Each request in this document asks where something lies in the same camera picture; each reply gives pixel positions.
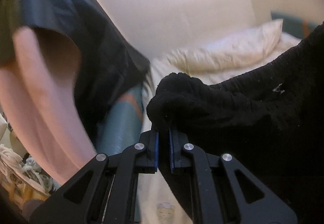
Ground cream bear print blanket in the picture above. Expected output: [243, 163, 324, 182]
[137, 18, 304, 224]

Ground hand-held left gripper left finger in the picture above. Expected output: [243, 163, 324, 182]
[29, 129, 159, 224]

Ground pink curtain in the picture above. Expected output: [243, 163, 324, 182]
[0, 27, 99, 186]

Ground black pants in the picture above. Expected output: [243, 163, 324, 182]
[146, 21, 324, 224]

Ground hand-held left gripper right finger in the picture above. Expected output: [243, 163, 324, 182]
[168, 128, 298, 224]

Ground white tangled cords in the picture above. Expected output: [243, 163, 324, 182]
[0, 143, 57, 190]

